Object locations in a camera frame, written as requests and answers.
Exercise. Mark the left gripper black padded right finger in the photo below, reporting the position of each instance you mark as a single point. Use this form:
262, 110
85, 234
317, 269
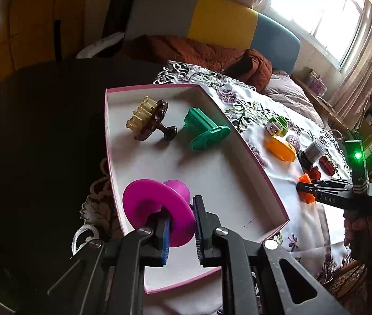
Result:
211, 249

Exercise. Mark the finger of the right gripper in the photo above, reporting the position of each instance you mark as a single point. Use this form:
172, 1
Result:
332, 183
310, 188

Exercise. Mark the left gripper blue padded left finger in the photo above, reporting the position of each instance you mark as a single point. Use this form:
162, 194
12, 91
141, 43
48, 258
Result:
157, 246

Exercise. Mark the orange building block piece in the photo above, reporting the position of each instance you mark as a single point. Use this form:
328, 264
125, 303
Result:
305, 178

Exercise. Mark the yellow plastic comb toy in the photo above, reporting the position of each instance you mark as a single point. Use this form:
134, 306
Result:
283, 150

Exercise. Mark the purple perforated egg case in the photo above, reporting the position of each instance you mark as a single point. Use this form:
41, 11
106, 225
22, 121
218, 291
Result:
294, 141

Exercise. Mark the magenta plastic funnel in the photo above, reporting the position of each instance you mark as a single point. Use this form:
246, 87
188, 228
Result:
143, 197

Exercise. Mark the green night light plug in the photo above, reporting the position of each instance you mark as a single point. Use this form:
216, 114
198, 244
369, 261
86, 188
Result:
277, 126

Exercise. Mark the green plastic stamp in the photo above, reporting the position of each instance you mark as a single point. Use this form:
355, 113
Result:
205, 131

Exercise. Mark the brown cream hair claw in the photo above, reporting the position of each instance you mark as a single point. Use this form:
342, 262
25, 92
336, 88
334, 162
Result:
148, 117

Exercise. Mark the red puzzle piece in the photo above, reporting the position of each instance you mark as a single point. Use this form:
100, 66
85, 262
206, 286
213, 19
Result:
314, 173

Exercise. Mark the person right hand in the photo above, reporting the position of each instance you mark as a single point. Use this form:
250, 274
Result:
356, 226

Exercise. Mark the red metallic capsule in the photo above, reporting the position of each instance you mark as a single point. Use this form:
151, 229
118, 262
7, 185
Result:
326, 165

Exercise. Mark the clear jar black base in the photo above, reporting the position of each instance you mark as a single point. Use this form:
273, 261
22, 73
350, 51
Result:
311, 154

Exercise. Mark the floral embroidered tablecloth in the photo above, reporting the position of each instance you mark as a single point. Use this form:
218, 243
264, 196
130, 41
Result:
314, 233

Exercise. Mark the wooden side desk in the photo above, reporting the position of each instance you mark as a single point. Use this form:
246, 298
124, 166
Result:
326, 112

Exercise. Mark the purple box on desk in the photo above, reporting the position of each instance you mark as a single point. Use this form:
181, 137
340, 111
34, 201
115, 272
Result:
315, 83

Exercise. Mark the white pink-edged tray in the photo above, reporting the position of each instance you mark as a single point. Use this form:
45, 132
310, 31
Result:
230, 180

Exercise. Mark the pale pink duvet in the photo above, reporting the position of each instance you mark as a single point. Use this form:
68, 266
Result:
282, 89

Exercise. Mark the pink curtain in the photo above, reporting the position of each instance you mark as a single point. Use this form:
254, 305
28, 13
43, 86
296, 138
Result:
350, 98

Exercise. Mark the rust quilted jacket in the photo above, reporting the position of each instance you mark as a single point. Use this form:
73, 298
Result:
248, 66

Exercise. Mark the grey yellow blue sofa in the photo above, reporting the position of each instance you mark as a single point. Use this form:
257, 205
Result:
217, 22

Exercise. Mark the black rolled mat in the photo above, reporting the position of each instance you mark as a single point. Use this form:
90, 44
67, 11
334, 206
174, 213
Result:
117, 17

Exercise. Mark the wooden wardrobe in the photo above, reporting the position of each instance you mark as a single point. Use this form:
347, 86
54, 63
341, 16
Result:
37, 31

